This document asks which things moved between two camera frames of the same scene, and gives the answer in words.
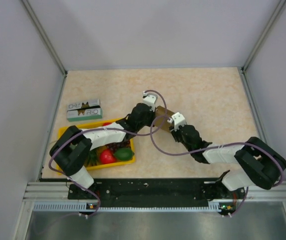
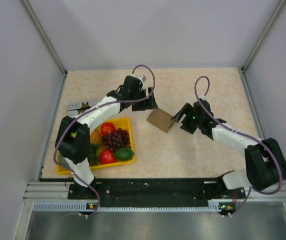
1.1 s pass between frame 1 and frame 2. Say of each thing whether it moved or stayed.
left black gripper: moved
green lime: stayed
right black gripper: moved
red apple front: stayed
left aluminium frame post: stayed
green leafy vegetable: stayed
